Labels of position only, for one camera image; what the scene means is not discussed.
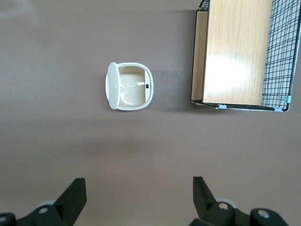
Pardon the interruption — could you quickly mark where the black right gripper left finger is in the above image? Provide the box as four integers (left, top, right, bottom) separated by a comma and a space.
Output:
0, 178, 87, 226

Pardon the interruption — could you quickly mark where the brown table mat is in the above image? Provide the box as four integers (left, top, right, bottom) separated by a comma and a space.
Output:
0, 0, 301, 226

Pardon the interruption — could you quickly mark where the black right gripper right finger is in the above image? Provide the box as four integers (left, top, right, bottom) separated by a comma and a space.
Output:
188, 176, 290, 226

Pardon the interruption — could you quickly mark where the cream lidded trash can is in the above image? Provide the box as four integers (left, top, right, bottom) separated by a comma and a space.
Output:
104, 61, 155, 112

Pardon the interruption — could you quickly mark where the wooden shelf with wire mesh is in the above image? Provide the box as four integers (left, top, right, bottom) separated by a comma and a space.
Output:
190, 0, 301, 113

